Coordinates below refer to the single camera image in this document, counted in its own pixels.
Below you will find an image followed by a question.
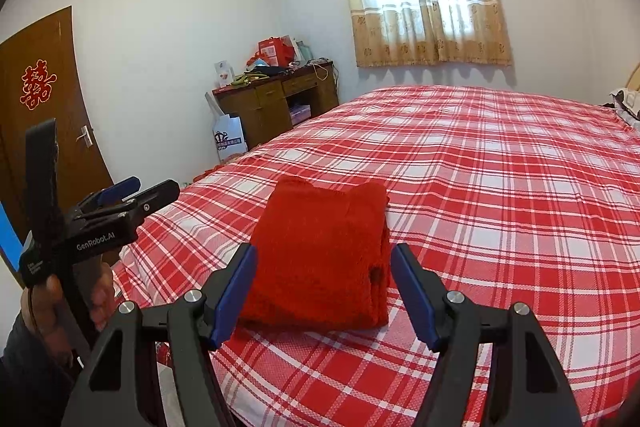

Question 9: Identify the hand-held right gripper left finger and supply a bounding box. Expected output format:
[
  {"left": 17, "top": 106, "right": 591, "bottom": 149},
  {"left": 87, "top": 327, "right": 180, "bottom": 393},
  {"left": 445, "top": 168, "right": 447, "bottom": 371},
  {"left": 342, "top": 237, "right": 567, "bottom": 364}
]
[{"left": 60, "top": 243, "right": 258, "bottom": 427}]

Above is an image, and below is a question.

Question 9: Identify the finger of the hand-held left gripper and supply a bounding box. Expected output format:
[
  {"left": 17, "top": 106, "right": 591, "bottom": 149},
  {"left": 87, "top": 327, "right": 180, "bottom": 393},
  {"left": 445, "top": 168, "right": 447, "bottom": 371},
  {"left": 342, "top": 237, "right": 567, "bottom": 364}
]
[
  {"left": 75, "top": 177, "right": 142, "bottom": 214},
  {"left": 112, "top": 179, "right": 181, "bottom": 220}
]

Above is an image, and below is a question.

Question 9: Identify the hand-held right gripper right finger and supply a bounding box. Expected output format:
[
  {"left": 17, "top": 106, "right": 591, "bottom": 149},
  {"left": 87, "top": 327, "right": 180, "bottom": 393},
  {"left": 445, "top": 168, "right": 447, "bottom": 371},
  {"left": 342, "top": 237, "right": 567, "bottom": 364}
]
[{"left": 390, "top": 243, "right": 583, "bottom": 427}]

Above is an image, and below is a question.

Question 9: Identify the red knitted sweater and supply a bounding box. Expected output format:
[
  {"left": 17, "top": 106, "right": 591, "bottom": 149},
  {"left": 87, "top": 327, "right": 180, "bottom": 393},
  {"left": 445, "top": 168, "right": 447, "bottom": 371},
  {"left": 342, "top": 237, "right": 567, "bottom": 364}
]
[{"left": 239, "top": 176, "right": 391, "bottom": 330}]

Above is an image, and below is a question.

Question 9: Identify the person's left forearm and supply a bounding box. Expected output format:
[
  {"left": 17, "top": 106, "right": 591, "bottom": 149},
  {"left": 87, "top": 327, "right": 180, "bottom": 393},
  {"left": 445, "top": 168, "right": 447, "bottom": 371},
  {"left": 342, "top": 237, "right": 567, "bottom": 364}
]
[{"left": 0, "top": 307, "right": 88, "bottom": 427}]

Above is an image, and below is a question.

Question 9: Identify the person's left hand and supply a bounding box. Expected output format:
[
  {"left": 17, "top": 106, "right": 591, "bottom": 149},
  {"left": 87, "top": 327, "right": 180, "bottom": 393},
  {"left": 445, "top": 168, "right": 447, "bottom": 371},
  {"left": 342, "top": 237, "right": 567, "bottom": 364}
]
[{"left": 20, "top": 259, "right": 117, "bottom": 348}]

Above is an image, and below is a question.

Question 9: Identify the brown wooden door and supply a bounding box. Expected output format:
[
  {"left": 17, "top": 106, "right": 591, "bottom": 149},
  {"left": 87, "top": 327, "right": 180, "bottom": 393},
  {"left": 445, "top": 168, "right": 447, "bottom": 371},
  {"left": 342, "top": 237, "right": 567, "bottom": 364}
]
[{"left": 0, "top": 6, "right": 113, "bottom": 268}]

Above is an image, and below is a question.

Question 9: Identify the red floral cloth pile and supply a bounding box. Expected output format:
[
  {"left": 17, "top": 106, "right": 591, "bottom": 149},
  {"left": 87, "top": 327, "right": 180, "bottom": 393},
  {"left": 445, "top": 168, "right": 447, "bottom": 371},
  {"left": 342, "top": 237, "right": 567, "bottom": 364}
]
[{"left": 192, "top": 166, "right": 223, "bottom": 184}]

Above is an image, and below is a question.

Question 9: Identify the white paper bag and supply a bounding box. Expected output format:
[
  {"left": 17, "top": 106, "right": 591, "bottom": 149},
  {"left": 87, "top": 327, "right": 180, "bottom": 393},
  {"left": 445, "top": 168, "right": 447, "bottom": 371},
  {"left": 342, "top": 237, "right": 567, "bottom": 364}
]
[{"left": 205, "top": 92, "right": 248, "bottom": 165}]

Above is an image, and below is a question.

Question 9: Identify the red paper door decoration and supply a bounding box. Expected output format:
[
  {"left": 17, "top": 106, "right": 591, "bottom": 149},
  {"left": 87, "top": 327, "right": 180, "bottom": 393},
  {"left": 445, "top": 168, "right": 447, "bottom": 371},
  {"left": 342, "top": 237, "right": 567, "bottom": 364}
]
[{"left": 20, "top": 59, "right": 57, "bottom": 110}]

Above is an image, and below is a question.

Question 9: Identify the bed with red plaid sheet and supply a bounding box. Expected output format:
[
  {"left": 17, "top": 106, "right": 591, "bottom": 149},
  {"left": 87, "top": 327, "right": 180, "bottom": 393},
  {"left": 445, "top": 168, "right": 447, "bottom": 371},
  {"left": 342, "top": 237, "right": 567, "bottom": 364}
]
[{"left": 112, "top": 84, "right": 640, "bottom": 427}]

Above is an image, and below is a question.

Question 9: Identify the white greeting card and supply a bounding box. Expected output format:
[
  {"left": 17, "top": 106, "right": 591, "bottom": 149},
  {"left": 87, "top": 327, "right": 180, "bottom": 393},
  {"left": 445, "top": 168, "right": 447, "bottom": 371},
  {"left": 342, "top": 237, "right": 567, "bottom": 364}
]
[{"left": 214, "top": 59, "right": 236, "bottom": 88}]

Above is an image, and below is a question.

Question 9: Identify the brown wooden desk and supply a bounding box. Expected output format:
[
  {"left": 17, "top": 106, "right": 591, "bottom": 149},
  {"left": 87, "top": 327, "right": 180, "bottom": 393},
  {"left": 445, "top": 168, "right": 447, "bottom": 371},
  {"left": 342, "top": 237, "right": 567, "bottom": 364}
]
[{"left": 212, "top": 62, "right": 340, "bottom": 150}]

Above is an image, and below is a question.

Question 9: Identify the red gift box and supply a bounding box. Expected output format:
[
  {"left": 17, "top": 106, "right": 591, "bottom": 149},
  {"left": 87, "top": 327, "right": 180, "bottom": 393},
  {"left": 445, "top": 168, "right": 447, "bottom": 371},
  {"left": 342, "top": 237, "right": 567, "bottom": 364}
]
[{"left": 257, "top": 36, "right": 296, "bottom": 66}]

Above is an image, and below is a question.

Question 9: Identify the grey patterned pillow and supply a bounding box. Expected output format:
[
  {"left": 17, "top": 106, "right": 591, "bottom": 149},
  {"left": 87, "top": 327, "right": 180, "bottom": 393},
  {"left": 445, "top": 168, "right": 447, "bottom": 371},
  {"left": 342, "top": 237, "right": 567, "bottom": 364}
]
[{"left": 607, "top": 89, "right": 640, "bottom": 122}]

